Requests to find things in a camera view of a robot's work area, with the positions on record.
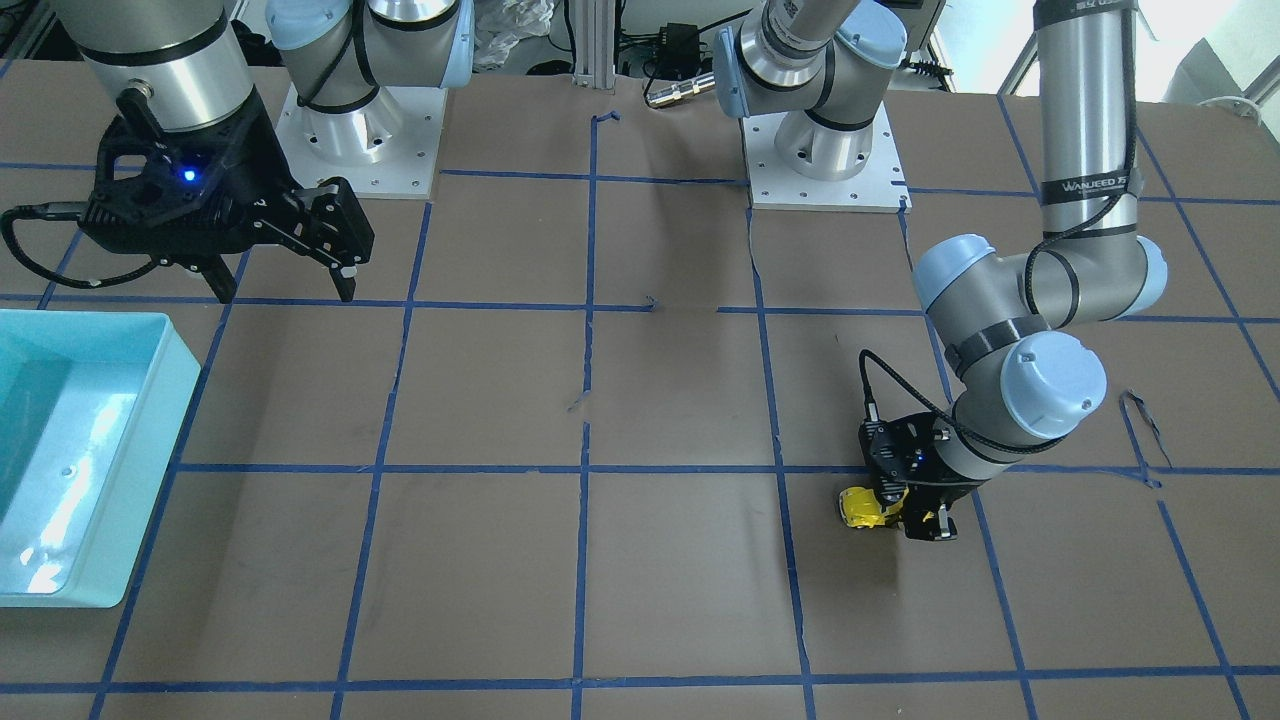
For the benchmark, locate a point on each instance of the turquoise plastic bin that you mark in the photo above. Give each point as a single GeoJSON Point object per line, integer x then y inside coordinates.
{"type": "Point", "coordinates": [91, 408]}

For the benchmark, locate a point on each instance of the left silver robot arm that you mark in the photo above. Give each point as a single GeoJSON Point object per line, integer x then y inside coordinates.
{"type": "Point", "coordinates": [1002, 320]}

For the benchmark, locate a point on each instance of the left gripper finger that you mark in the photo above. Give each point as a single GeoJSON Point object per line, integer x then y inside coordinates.
{"type": "Point", "coordinates": [928, 519]}
{"type": "Point", "coordinates": [891, 494]}

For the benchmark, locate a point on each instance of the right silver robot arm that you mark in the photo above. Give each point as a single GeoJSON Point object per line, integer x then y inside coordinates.
{"type": "Point", "coordinates": [186, 58]}

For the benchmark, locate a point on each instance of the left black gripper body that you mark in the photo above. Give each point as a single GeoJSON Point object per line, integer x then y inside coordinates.
{"type": "Point", "coordinates": [957, 487]}

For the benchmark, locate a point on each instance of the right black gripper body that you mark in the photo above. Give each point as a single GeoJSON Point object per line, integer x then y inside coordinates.
{"type": "Point", "coordinates": [252, 172]}

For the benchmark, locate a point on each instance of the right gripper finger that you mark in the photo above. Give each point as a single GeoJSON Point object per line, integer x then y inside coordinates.
{"type": "Point", "coordinates": [326, 223]}
{"type": "Point", "coordinates": [218, 276]}

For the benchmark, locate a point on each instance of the yellow beetle toy car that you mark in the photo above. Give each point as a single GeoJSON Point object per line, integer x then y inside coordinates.
{"type": "Point", "coordinates": [860, 508]}

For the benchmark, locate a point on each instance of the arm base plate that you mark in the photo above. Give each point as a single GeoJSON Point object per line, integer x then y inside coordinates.
{"type": "Point", "coordinates": [386, 150]}
{"type": "Point", "coordinates": [794, 164]}

